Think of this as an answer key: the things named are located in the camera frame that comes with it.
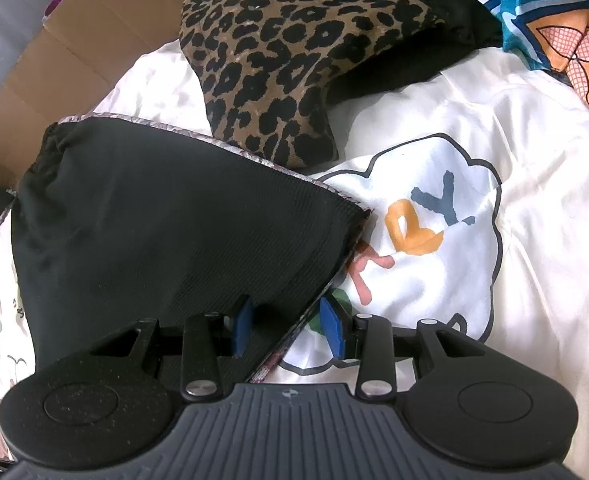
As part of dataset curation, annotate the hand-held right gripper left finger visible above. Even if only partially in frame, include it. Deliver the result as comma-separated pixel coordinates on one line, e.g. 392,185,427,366
87,296,255,402

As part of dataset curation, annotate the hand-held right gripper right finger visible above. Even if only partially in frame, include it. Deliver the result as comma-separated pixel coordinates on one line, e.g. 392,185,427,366
321,296,493,402

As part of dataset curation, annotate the bear-patterned shorts black lining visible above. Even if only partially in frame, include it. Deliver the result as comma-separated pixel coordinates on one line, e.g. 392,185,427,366
0,112,375,386

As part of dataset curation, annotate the cream bear printed blanket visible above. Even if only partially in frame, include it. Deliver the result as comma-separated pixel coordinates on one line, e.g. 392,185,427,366
0,37,589,480

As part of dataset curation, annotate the leopard print garment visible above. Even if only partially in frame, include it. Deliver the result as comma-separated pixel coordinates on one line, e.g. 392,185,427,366
179,0,448,170

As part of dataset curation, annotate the brown cardboard sheet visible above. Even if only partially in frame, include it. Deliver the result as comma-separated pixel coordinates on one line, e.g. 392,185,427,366
0,0,198,196

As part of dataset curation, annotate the teal cartoon printed blanket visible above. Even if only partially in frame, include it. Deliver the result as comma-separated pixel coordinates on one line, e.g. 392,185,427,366
415,0,589,126

